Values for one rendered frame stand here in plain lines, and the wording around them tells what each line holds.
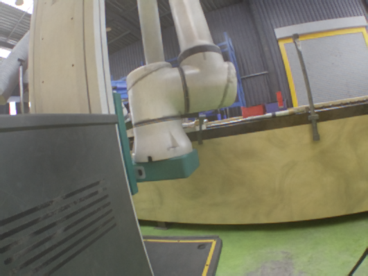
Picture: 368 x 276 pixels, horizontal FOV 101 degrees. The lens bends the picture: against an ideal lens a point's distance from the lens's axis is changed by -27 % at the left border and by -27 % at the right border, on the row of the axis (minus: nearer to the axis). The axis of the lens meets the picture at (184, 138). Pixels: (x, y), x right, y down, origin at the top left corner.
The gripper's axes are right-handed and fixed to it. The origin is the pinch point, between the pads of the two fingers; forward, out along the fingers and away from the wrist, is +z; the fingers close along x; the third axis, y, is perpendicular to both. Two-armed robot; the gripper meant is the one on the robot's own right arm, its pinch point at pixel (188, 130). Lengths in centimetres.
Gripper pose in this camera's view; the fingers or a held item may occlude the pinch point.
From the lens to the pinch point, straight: 120.0
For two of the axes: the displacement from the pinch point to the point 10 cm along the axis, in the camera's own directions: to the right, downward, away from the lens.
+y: -0.9, 4.6, -8.8
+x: 9.9, -0.6, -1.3
